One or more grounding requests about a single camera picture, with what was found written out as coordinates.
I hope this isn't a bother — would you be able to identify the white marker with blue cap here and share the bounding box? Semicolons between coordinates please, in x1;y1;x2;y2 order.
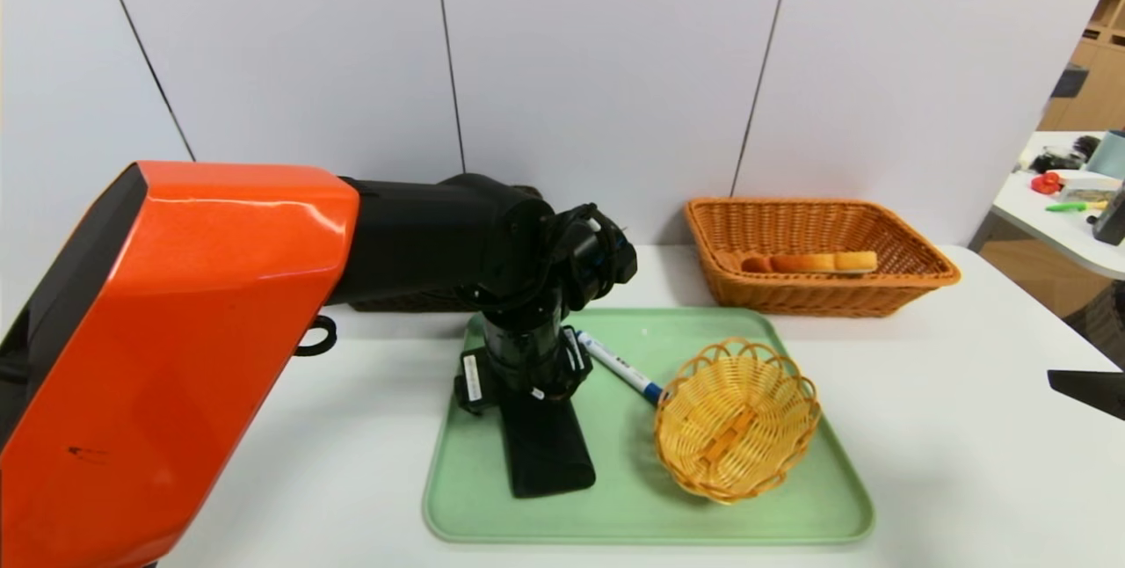
576;330;669;406

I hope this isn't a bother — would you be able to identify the black fabric pouch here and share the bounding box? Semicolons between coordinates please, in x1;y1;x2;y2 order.
499;392;597;499

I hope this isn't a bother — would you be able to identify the slice of white bread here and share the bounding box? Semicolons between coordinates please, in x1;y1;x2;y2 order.
741;251;879;275

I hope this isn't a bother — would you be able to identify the dark brown wicker basket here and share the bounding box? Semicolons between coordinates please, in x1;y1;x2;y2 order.
347;186;546;314

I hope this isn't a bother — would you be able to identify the orange wicker basket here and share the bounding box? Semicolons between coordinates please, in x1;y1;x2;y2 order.
685;198;960;318

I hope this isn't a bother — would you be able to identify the small round yellow wicker basket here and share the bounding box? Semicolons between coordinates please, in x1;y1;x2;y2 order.
654;337;823;506

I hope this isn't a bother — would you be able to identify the light green plastic tray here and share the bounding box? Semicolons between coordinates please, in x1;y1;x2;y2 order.
424;307;875;544

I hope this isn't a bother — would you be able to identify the white side table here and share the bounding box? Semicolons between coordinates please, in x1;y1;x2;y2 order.
990;132;1125;282

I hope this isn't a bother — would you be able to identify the black bundle on side table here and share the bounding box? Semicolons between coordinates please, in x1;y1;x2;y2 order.
1027;137;1100;176

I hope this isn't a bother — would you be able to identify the white shallow box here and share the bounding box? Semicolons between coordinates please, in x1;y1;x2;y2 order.
1055;171;1121;205

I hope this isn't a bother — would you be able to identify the black woven bin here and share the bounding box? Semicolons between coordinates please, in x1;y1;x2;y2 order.
1063;282;1125;371

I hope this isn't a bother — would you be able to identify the black upright device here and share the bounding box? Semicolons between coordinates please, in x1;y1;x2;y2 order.
1090;181;1125;248

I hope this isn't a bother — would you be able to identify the grey cup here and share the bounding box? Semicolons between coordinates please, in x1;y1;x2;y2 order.
1084;131;1125;182

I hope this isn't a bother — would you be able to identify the wooden cabinet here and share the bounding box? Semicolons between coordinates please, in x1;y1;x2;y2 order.
1037;0;1125;135

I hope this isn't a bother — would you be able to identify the black cable loop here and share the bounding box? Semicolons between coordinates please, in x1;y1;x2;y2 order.
294;315;338;358

